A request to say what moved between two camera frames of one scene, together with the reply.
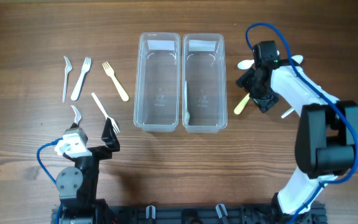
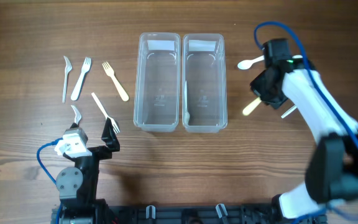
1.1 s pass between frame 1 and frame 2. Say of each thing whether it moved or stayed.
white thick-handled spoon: stayed
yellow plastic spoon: moved
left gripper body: stayed
